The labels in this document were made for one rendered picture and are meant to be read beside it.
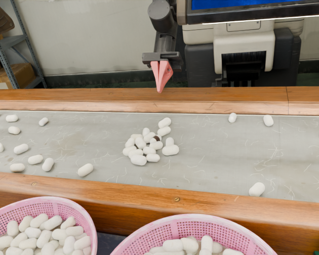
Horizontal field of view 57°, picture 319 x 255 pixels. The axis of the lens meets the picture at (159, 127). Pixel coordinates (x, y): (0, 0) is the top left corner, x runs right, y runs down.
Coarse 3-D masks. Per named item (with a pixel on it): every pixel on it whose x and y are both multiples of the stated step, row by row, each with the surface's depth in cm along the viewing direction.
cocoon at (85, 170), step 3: (84, 165) 64; (87, 165) 64; (90, 165) 64; (81, 168) 63; (84, 168) 64; (87, 168) 64; (90, 168) 64; (78, 171) 63; (81, 171) 63; (84, 171) 63; (87, 171) 64; (90, 171) 64; (78, 174) 63; (81, 174) 63; (84, 174) 63; (87, 174) 64
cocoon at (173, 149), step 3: (165, 147) 65; (168, 147) 65; (171, 147) 65; (174, 147) 65; (177, 147) 65; (162, 150) 66; (165, 150) 65; (168, 150) 65; (171, 150) 65; (174, 150) 65; (177, 150) 65; (165, 153) 65; (168, 153) 65; (171, 153) 65; (174, 153) 65
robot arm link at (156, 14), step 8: (152, 0) 74; (160, 0) 73; (152, 8) 73; (160, 8) 73; (168, 8) 72; (152, 16) 73; (160, 16) 72; (168, 16) 73; (176, 16) 81; (152, 24) 76; (160, 24) 74; (168, 24) 75
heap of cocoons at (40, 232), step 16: (16, 224) 55; (32, 224) 54; (48, 224) 54; (64, 224) 53; (0, 240) 52; (16, 240) 52; (32, 240) 51; (48, 240) 52; (64, 240) 52; (80, 240) 50
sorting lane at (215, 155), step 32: (0, 128) 89; (32, 128) 86; (64, 128) 83; (96, 128) 81; (128, 128) 78; (192, 128) 74; (224, 128) 72; (256, 128) 70; (288, 128) 68; (0, 160) 74; (64, 160) 70; (96, 160) 68; (128, 160) 67; (160, 160) 65; (192, 160) 64; (224, 160) 62; (256, 160) 61; (288, 160) 59; (224, 192) 55; (288, 192) 53
